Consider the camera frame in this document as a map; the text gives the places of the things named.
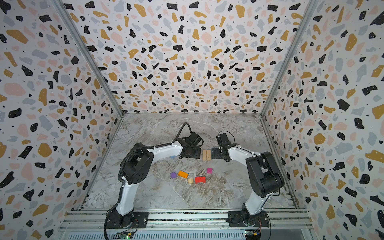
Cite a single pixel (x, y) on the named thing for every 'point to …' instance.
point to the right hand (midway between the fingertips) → (217, 150)
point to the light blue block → (172, 157)
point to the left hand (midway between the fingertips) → (198, 152)
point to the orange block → (182, 174)
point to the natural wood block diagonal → (209, 154)
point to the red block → (200, 179)
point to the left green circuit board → (121, 235)
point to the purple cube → (173, 175)
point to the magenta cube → (209, 170)
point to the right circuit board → (252, 234)
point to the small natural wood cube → (190, 180)
